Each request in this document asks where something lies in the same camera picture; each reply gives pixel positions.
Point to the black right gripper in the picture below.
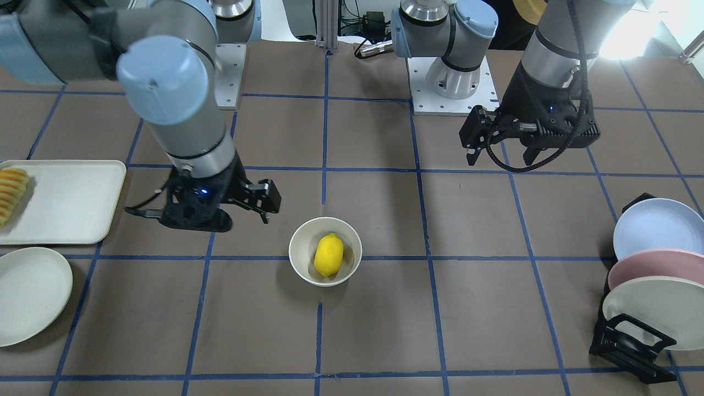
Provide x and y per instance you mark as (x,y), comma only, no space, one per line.
(235,181)

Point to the blue plate in rack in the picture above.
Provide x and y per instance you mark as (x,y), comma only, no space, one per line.
(658,223)

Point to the yellow lemon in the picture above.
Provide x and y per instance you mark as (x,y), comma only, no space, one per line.
(329,255)

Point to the cream plate in rack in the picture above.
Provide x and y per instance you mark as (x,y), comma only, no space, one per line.
(673,306)

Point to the sliced yellow bread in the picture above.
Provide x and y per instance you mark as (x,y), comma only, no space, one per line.
(14,184)

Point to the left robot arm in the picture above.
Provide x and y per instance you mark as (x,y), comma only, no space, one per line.
(557,38)

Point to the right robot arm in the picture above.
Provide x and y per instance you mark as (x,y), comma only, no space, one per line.
(164,55)

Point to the black dish rack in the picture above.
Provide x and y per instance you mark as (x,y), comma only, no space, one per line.
(627,351)

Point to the pink plate in rack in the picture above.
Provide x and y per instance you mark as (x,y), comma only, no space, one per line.
(668,262)

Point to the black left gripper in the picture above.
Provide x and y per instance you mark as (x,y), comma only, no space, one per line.
(522,96)

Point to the white rectangular tray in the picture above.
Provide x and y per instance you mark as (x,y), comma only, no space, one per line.
(68,202)

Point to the aluminium frame post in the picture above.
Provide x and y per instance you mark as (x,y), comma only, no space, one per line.
(327,24)

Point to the white bowl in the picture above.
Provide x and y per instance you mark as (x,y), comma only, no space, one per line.
(303,246)

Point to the white round plate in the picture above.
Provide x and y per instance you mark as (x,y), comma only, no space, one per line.
(36,285)

